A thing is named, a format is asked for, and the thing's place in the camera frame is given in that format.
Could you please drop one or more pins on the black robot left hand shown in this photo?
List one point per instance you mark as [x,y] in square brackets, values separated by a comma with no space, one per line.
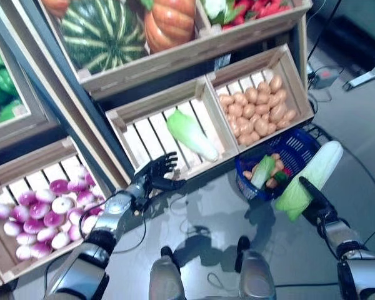
[161,170]

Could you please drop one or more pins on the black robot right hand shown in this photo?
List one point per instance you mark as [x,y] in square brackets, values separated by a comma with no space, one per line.
[318,206]

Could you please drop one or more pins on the large napa cabbage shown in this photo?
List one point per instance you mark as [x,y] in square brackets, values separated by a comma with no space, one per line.
[190,134]
[312,172]

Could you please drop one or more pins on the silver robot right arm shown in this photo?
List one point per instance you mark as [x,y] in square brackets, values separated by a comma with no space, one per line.
[359,268]

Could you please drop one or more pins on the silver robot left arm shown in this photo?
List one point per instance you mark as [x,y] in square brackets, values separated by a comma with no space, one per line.
[118,206]

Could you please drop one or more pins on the blue plastic shopping basket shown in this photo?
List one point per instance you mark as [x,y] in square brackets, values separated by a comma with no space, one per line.
[297,147]

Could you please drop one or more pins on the slatted wooden cabbage crate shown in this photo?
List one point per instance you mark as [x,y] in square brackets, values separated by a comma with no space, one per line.
[150,137]

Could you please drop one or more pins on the small red vegetable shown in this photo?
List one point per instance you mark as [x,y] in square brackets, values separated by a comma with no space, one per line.
[287,171]

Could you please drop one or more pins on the small green bell pepper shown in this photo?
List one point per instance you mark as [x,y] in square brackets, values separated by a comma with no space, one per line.
[281,176]

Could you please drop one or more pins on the small napa cabbage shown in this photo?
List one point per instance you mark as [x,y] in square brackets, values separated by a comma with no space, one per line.
[262,170]

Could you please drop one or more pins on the purple white onion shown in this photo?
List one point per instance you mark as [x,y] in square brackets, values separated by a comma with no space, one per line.
[27,198]
[45,195]
[77,186]
[62,204]
[58,186]
[81,173]

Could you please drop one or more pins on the silver robot right leg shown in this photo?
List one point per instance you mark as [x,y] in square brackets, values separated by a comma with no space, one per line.
[256,275]

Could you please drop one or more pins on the wide wooden pumpkin crate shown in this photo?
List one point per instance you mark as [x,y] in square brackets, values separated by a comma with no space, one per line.
[128,72]

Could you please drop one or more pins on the wooden potato crate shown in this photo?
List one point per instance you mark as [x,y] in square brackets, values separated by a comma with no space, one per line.
[300,103]

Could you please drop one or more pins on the slatted wooden onion crate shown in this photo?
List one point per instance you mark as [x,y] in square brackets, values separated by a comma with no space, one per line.
[34,159]

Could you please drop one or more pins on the grey box with red button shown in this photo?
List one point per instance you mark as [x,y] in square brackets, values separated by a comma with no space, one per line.
[325,76]

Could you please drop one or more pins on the white standing desk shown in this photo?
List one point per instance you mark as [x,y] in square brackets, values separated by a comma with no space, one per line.
[359,81]

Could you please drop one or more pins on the wooden produce display shelf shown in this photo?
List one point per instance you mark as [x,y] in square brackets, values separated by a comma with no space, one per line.
[302,53]
[42,103]

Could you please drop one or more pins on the small orange pumpkin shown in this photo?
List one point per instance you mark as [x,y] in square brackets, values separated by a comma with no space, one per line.
[170,25]

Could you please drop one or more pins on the green striped pumpkin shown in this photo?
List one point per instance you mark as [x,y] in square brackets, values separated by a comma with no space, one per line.
[103,34]

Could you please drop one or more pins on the wooden pepper crate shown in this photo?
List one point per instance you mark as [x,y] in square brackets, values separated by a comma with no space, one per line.
[18,128]

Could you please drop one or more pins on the wooden carrot crate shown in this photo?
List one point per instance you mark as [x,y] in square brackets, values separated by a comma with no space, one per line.
[253,31]

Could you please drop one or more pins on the white cauliflower with leaves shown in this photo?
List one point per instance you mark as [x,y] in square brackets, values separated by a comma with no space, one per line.
[215,7]

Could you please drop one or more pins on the black tripod stand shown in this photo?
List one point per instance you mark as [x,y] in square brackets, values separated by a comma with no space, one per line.
[322,31]

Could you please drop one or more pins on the red carrot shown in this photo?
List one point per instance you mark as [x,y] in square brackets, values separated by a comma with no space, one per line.
[272,11]

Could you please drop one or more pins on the large orange pumpkin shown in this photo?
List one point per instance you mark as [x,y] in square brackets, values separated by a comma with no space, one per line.
[54,3]

